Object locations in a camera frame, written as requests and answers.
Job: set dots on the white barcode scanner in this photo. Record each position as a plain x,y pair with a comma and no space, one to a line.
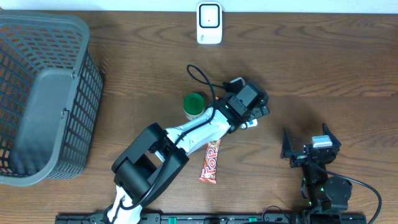
209,23

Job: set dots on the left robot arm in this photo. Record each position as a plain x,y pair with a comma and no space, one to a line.
152,161

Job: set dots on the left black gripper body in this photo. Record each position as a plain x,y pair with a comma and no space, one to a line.
259,102

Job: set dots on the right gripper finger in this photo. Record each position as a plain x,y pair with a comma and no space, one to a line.
335,142
287,151

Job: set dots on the red Top chocolate bar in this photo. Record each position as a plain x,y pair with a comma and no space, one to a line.
208,172

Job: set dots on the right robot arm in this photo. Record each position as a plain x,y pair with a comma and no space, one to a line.
328,196

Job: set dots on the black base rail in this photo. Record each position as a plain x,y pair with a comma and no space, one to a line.
156,218

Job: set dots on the green lid white jar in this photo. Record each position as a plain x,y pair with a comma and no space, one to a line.
193,105

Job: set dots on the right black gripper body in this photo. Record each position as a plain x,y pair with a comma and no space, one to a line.
299,160

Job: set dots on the grey plastic shopping basket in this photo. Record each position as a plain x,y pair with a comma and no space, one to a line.
51,91

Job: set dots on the white Panadol box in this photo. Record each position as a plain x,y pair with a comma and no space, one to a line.
249,124

